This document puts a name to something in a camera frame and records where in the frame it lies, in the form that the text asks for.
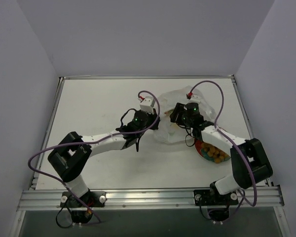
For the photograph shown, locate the white plastic bag lemon print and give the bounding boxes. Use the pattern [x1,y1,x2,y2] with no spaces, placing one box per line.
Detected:
[153,85,217,144]

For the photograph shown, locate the yellow fake longan bunch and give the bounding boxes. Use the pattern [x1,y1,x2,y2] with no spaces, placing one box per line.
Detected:
[200,143,229,163]

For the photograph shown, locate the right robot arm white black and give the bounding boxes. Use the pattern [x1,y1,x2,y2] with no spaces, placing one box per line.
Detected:
[170,102,273,206]

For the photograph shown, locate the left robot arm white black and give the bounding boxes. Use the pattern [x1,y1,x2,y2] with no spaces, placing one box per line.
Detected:
[48,109,160,207]

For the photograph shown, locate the red teal floral plate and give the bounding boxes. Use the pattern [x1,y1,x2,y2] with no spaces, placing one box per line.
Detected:
[194,138,231,164]

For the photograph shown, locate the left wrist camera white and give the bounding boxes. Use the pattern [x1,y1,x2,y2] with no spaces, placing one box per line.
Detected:
[140,96,156,115]

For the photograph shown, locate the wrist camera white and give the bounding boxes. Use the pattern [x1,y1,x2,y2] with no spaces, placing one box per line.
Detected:
[140,96,156,115]
[186,92,204,105]

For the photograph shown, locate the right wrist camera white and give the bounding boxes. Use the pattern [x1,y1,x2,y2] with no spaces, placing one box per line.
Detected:
[186,92,204,105]

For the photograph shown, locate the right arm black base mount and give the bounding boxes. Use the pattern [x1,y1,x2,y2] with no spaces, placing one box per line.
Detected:
[193,189,239,206]

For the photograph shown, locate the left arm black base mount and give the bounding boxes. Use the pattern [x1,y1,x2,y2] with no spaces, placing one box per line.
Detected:
[59,191,107,208]

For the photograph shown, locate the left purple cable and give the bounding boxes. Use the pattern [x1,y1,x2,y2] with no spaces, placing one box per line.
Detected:
[28,90,161,226]

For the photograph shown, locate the aluminium front rail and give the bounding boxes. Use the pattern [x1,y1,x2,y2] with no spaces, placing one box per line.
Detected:
[17,187,284,210]

